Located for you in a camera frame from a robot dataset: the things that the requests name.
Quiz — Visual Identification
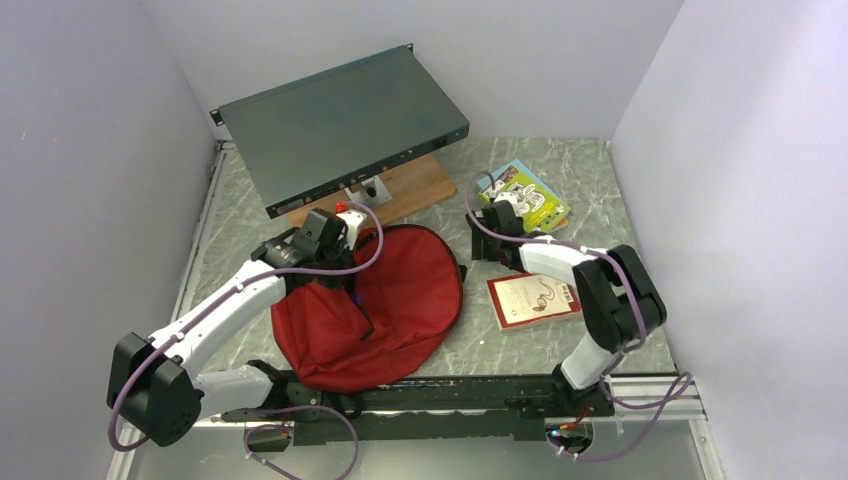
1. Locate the green illustrated book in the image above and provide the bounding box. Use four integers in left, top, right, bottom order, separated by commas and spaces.
478, 171, 570, 234

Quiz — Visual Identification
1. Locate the light blue book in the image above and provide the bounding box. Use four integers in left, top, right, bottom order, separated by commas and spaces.
491, 159, 548, 188

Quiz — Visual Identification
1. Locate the wooden board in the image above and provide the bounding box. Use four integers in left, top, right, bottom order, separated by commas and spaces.
283, 154, 457, 226

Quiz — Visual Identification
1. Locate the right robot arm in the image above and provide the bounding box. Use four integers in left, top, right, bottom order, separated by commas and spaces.
466, 200, 668, 415

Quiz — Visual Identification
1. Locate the grey rack-mount device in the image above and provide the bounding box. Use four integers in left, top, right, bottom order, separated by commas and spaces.
210, 44, 470, 218

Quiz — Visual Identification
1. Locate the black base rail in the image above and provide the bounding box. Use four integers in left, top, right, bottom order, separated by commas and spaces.
221, 364, 615, 446

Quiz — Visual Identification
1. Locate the red student backpack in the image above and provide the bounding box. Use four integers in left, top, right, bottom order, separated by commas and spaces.
270, 224, 463, 393

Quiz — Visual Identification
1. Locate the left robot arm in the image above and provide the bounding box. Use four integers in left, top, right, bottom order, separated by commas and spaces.
107, 201, 378, 452

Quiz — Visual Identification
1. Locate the aluminium frame rail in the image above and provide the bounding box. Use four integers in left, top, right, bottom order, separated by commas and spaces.
170, 140, 236, 323

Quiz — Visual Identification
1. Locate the metal stand bracket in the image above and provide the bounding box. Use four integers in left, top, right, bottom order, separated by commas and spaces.
344, 175, 393, 211

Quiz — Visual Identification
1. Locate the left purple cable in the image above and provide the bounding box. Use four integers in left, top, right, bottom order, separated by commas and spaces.
107, 201, 386, 453

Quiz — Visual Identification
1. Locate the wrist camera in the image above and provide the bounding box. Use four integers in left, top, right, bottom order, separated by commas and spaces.
494, 192, 531, 217
336, 202, 368, 250

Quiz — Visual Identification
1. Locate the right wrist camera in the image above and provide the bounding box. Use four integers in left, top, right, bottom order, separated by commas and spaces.
494, 192, 531, 217

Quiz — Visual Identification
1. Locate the red bordered book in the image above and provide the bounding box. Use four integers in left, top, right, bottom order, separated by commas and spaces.
486, 273, 582, 333

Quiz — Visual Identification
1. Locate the purple cable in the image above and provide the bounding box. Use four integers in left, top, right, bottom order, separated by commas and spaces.
463, 172, 694, 464
107, 201, 386, 453

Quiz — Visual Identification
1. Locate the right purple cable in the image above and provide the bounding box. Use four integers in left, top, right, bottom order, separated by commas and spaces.
463, 172, 694, 464

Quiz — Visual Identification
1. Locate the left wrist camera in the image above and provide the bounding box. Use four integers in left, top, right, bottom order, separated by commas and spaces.
336, 202, 368, 250

